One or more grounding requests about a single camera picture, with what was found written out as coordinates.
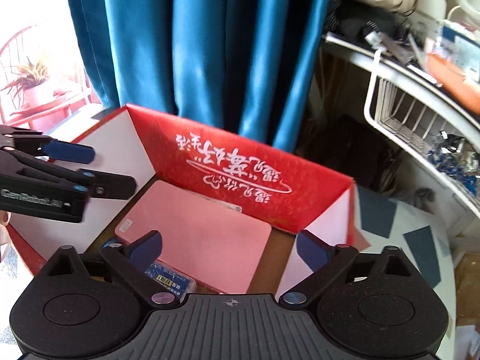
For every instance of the white brush holder cup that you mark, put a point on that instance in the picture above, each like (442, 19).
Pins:
(434, 9)

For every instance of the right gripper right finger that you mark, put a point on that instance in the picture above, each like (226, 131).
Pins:
(317, 272)

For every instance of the red strawberry cardboard box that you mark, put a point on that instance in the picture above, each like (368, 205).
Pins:
(280, 189)

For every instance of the orange oval dish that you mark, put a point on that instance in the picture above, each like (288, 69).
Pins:
(453, 79)

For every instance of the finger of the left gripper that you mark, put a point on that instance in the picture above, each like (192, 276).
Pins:
(69, 152)
(108, 185)

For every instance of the white dressing table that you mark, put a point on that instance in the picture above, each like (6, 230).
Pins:
(413, 183)

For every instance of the pink power bank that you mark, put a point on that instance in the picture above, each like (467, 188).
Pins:
(215, 245)

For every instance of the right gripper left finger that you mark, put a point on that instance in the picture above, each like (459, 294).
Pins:
(129, 263)

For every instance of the pink printed backdrop cloth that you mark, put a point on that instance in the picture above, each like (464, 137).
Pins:
(43, 78)

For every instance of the blue battery pack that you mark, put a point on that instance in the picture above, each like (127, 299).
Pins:
(176, 282)

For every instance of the white wire basket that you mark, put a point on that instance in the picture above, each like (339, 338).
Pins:
(412, 113)

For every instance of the blue velvet curtain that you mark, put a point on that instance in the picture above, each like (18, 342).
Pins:
(244, 66)

